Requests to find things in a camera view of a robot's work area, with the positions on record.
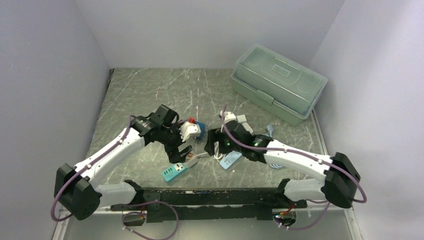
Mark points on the blue cube adapter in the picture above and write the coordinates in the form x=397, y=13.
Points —
x=202, y=128

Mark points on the teal power strip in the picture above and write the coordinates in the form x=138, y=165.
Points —
x=177, y=169

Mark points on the small white charger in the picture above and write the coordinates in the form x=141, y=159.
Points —
x=241, y=119

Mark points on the black base frame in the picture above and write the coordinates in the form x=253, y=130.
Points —
x=225, y=196

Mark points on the light blue power strip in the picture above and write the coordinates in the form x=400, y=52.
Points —
x=232, y=157

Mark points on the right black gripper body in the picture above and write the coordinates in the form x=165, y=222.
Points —
x=230, y=146

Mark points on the white cube socket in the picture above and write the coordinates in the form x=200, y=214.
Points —
x=191, y=160

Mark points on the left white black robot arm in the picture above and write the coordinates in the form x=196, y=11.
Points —
x=78, y=188

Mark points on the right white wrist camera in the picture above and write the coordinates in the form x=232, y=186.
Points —
x=228, y=116

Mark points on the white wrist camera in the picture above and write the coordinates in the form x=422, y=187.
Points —
x=228, y=116
x=188, y=129

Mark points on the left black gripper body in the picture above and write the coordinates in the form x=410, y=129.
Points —
x=171, y=138

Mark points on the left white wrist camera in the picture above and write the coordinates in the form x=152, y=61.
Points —
x=188, y=129

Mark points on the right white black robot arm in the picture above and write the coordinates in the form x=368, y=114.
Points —
x=330, y=178

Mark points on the green plastic toolbox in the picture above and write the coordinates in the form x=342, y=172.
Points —
x=278, y=84

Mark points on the white blue charger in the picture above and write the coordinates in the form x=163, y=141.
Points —
x=247, y=127

